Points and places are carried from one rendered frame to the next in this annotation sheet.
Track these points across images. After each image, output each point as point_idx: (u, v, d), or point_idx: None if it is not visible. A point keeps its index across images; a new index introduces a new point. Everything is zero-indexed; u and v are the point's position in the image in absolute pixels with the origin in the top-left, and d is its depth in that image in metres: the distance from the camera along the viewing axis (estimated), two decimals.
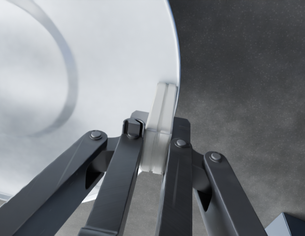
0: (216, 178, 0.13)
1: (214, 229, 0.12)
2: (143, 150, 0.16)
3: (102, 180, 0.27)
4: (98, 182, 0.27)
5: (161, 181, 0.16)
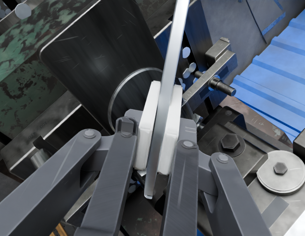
0: (223, 180, 0.13)
1: (220, 230, 0.12)
2: (137, 149, 0.16)
3: None
4: None
5: (167, 182, 0.16)
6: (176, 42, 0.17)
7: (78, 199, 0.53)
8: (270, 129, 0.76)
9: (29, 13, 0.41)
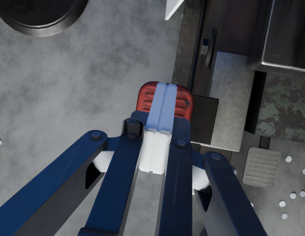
0: (216, 178, 0.13)
1: (214, 229, 0.12)
2: (143, 150, 0.16)
3: None
4: None
5: (161, 181, 0.16)
6: None
7: None
8: None
9: None
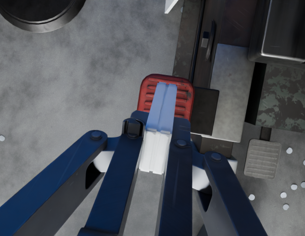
0: (216, 178, 0.13)
1: (214, 229, 0.12)
2: (143, 150, 0.16)
3: None
4: None
5: (161, 181, 0.16)
6: None
7: None
8: None
9: None
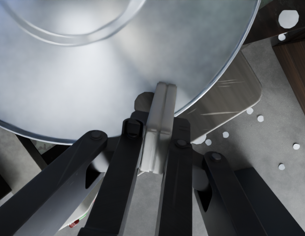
0: (216, 178, 0.13)
1: (214, 229, 0.12)
2: (143, 150, 0.16)
3: None
4: None
5: (161, 181, 0.16)
6: None
7: None
8: None
9: None
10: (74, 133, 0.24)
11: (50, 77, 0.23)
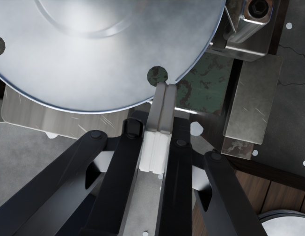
0: (216, 178, 0.13)
1: (214, 229, 0.12)
2: (143, 150, 0.16)
3: None
4: None
5: (161, 181, 0.16)
6: None
7: None
8: None
9: None
10: (103, 105, 0.31)
11: (82, 64, 0.31)
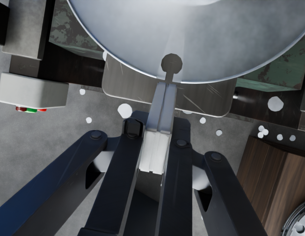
0: (216, 178, 0.13)
1: (214, 229, 0.12)
2: (143, 150, 0.16)
3: None
4: None
5: (161, 181, 0.16)
6: None
7: None
8: None
9: None
10: (300, 25, 0.29)
11: (252, 10, 0.29)
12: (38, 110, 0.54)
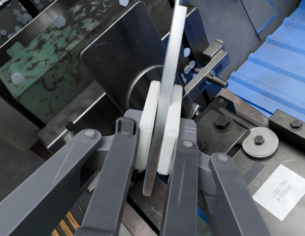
0: (222, 180, 0.13)
1: (219, 230, 0.12)
2: (137, 149, 0.16)
3: None
4: None
5: (167, 182, 0.16)
6: None
7: (99, 173, 0.64)
8: (259, 117, 0.87)
9: (64, 23, 0.53)
10: (147, 174, 0.24)
11: None
12: None
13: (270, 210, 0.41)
